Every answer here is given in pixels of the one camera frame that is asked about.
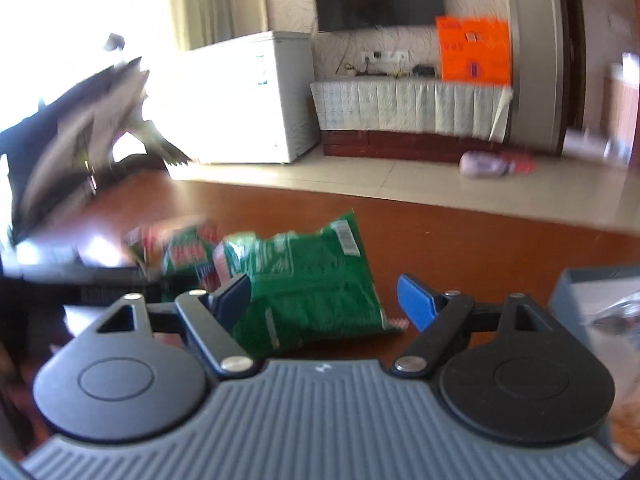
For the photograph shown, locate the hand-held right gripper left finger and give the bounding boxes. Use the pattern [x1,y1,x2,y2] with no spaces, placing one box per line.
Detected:
[96,275,254,376]

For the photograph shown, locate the red and green snack bag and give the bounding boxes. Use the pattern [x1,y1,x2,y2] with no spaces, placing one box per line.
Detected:
[122,217,221,291]

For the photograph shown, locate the pale curtain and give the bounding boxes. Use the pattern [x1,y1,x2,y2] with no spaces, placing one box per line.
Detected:
[167,0,271,53]

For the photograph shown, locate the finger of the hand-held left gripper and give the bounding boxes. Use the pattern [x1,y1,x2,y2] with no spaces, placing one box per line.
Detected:
[0,265,151,307]

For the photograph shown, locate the wooden hallway cabinet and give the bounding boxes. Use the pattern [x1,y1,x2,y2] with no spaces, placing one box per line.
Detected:
[602,52,640,161]

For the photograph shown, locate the dark wooden door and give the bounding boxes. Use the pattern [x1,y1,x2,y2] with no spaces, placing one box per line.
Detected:
[557,0,587,133]

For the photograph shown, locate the pale patterned cabinet cloth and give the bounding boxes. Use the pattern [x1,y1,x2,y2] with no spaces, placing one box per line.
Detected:
[310,79,514,143]

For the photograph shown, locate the white chest freezer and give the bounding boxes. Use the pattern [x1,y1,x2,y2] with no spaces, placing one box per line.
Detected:
[180,30,321,165]

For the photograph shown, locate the purple plastic bottle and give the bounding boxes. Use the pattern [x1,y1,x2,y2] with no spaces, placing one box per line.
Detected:
[459,151,511,181]

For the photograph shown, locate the dark wooden chair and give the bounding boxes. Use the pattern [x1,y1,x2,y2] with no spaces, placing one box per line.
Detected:
[0,35,192,243]

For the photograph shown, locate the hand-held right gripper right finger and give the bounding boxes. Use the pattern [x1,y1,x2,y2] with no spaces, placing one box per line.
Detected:
[391,274,556,376]

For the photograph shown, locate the blue shallow box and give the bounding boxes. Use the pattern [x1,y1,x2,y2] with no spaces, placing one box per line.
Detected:
[547,267,640,411]

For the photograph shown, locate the dark wooden television cabinet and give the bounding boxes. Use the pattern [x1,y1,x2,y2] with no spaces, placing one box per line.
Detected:
[322,127,496,163]

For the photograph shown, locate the white wall sockets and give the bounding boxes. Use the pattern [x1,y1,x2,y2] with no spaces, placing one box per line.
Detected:
[360,49,408,62]

